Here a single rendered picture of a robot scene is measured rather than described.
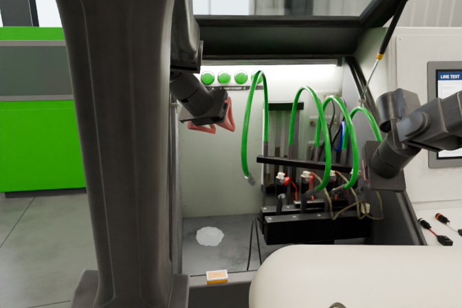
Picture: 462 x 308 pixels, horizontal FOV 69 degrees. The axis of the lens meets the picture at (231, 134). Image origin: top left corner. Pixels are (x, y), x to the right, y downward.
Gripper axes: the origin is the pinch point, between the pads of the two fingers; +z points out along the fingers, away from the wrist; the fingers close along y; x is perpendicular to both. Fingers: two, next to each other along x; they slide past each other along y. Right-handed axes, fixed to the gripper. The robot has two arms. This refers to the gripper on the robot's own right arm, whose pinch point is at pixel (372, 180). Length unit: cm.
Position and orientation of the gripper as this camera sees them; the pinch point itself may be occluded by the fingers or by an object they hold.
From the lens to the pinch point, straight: 80.5
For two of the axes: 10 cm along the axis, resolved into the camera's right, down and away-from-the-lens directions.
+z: 0.9, 4.6, 8.8
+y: 0.9, -8.9, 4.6
